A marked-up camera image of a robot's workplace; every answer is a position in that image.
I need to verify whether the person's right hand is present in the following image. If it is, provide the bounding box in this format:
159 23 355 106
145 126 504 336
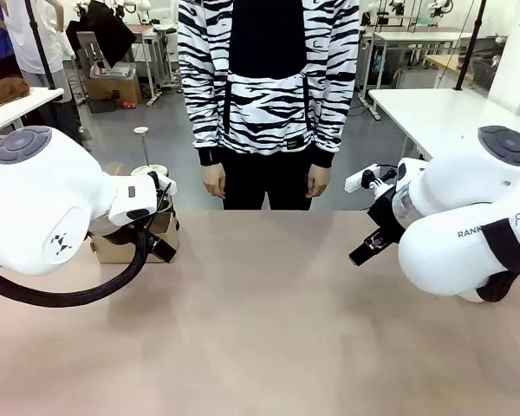
202 164 227 200

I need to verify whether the white table with fur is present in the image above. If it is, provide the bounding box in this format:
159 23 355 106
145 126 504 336
0 86 65 140

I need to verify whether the wooden background table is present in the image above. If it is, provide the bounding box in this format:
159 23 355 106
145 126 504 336
424 54 478 83

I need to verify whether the brown cardboard cup carrier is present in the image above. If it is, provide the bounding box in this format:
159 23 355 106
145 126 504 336
89 203 181 264

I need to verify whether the white background workbench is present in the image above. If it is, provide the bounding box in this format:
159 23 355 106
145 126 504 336
358 28 476 116

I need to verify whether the white background desk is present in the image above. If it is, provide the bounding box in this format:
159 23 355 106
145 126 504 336
127 23 179 107

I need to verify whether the black jacket on rack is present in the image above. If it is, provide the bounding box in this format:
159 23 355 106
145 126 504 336
65 0 138 70

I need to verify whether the person in white shirt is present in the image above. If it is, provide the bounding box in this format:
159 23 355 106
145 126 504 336
0 0 92 151

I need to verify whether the person's left forearm zebra sleeve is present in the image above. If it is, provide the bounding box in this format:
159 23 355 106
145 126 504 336
309 77 359 170

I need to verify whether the grey tray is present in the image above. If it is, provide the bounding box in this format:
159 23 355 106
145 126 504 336
88 61 138 80

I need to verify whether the person's left hand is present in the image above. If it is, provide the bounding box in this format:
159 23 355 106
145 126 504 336
306 166 332 199

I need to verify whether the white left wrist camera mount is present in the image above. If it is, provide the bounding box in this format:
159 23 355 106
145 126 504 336
145 170 178 196

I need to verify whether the person's right forearm zebra sleeve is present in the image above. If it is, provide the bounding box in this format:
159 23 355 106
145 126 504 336
177 77 225 168

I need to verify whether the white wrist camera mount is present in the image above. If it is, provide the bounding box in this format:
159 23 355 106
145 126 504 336
344 163 400 195
145 170 178 196

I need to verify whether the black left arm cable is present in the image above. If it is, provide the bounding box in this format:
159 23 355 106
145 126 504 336
0 171 177 309

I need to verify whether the brown fur piece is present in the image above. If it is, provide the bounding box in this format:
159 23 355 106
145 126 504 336
0 76 30 112

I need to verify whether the large white side table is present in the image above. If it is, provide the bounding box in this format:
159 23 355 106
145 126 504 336
367 88 520 174

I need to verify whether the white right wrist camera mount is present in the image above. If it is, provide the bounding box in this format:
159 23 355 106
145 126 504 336
344 163 400 195

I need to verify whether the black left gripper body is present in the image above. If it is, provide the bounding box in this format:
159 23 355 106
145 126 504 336
88 214 157 247

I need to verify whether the black wire basket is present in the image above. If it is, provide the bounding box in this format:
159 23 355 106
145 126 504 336
470 58 504 92

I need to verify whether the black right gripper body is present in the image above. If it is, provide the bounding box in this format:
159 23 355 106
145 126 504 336
366 185 411 244

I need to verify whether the thin metal pole round top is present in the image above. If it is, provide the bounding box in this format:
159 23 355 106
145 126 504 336
133 126 151 167

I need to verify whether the person in zebra hoodie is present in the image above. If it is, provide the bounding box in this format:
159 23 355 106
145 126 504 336
177 0 361 212

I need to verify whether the large cardboard box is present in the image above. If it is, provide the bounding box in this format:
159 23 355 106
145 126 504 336
85 71 143 107

